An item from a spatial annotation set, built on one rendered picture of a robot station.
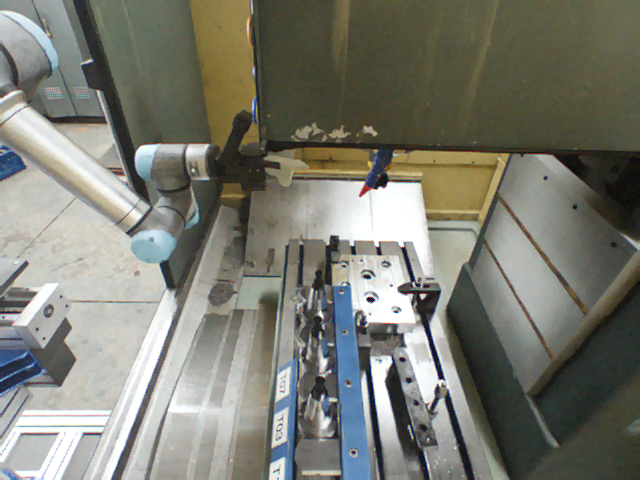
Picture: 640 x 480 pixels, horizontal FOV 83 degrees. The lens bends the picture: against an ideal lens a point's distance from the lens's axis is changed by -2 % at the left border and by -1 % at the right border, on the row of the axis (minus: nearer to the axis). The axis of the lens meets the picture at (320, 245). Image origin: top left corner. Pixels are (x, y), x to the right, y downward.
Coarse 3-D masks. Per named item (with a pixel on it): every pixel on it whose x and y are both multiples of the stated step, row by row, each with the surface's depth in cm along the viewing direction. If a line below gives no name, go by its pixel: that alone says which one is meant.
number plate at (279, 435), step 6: (276, 414) 87; (282, 414) 86; (276, 420) 86; (282, 420) 84; (276, 426) 85; (282, 426) 83; (276, 432) 84; (282, 432) 82; (276, 438) 83; (282, 438) 81; (276, 444) 81
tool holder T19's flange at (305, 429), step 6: (306, 402) 59; (330, 402) 59; (300, 408) 58; (300, 414) 59; (300, 420) 57; (330, 420) 57; (336, 420) 57; (300, 426) 57; (306, 426) 56; (330, 426) 56; (306, 432) 56; (312, 432) 55; (318, 432) 55; (324, 432) 55; (330, 432) 56
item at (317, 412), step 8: (312, 392) 53; (312, 400) 53; (320, 400) 52; (328, 400) 54; (312, 408) 54; (320, 408) 53; (328, 408) 54; (304, 416) 57; (312, 416) 54; (320, 416) 54; (328, 416) 55; (312, 424) 55; (320, 424) 55
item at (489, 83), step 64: (256, 0) 33; (320, 0) 32; (384, 0) 32; (448, 0) 32; (512, 0) 32; (576, 0) 33; (256, 64) 36; (320, 64) 36; (384, 64) 36; (448, 64) 36; (512, 64) 36; (576, 64) 36; (320, 128) 40; (384, 128) 40; (448, 128) 40; (512, 128) 40; (576, 128) 40
